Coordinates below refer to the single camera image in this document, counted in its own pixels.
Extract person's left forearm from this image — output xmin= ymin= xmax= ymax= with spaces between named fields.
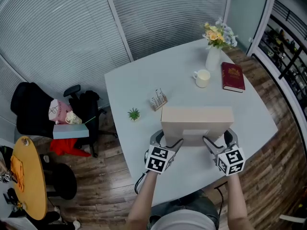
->
xmin=125 ymin=170 xmax=159 ymax=230

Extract wooden pen holder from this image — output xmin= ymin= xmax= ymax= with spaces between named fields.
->
xmin=149 ymin=88 xmax=168 ymax=112

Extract pink paper bag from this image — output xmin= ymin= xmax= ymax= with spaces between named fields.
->
xmin=48 ymin=98 xmax=73 ymax=125

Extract black stool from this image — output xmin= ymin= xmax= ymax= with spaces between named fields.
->
xmin=39 ymin=153 xmax=78 ymax=201

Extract light blue box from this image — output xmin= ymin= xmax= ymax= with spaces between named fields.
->
xmin=52 ymin=123 xmax=90 ymax=140

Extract person's dark trousers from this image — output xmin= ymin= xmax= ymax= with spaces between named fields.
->
xmin=148 ymin=189 xmax=221 ymax=228

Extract small potted green plant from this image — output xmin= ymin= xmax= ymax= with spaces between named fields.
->
xmin=127 ymin=107 xmax=142 ymax=123

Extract cream cup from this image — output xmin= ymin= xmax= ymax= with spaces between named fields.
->
xmin=192 ymin=69 xmax=211 ymax=89

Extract yellow round table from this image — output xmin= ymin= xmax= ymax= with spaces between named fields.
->
xmin=11 ymin=136 xmax=48 ymax=221

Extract yellow and blue flower bouquet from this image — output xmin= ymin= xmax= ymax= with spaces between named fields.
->
xmin=201 ymin=17 xmax=239 ymax=50

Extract black office chair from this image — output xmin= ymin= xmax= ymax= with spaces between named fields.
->
xmin=10 ymin=81 xmax=118 ymax=158

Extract red book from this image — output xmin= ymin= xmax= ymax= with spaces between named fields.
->
xmin=221 ymin=61 xmax=246 ymax=93

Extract beige cardboard box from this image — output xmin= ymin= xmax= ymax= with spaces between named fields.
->
xmin=160 ymin=105 xmax=235 ymax=147

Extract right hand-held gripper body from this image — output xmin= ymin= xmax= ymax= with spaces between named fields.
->
xmin=211 ymin=144 xmax=246 ymax=177

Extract cream plush toy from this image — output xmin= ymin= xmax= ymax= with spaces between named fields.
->
xmin=65 ymin=110 xmax=83 ymax=125

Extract red cloth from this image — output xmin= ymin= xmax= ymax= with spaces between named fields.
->
xmin=49 ymin=138 xmax=92 ymax=158

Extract white chair frame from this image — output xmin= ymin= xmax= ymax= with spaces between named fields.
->
xmin=279 ymin=214 xmax=299 ymax=224

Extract black cable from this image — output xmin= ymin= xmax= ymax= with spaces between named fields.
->
xmin=134 ymin=171 xmax=150 ymax=196
xmin=213 ymin=181 xmax=229 ymax=216

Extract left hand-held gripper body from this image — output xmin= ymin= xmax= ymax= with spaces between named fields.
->
xmin=144 ymin=142 xmax=177 ymax=175

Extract white vase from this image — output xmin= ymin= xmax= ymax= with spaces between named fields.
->
xmin=205 ymin=45 xmax=222 ymax=72

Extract person's right forearm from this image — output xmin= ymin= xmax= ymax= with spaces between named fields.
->
xmin=226 ymin=173 xmax=255 ymax=230

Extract black metal railing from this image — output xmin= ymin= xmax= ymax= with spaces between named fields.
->
xmin=270 ymin=0 xmax=307 ymax=80

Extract person's grey shirt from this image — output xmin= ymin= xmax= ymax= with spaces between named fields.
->
xmin=149 ymin=209 xmax=217 ymax=230

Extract orange cloth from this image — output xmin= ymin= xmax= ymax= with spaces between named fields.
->
xmin=10 ymin=155 xmax=25 ymax=192

